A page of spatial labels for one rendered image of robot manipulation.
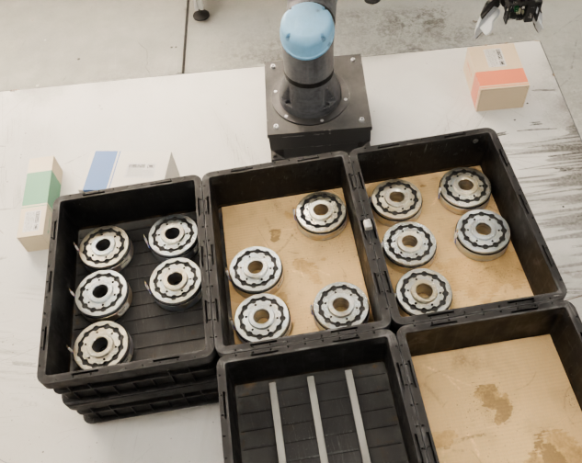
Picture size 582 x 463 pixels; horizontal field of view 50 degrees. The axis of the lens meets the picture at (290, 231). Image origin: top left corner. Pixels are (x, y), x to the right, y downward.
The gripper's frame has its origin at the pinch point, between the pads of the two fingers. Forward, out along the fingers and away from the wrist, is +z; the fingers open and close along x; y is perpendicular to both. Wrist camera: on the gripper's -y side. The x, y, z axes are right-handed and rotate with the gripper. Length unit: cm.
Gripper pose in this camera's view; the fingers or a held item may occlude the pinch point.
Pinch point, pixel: (505, 33)
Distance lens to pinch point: 166.9
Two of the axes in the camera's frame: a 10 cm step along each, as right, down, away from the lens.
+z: 0.8, 5.6, 8.3
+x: 10.0, -0.8, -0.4
